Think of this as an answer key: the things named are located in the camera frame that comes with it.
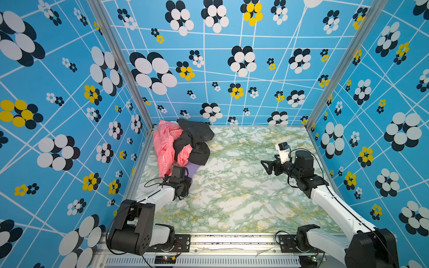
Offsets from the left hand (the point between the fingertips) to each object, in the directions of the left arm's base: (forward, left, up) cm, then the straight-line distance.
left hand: (192, 180), depth 93 cm
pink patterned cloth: (+20, +18, +12) cm, 29 cm away
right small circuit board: (-37, -53, -1) cm, 65 cm away
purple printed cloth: (+7, +1, -1) cm, 8 cm away
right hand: (+4, -41, +16) cm, 44 cm away
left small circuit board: (-36, +8, -4) cm, 37 cm away
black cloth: (+24, -2, +11) cm, 27 cm away
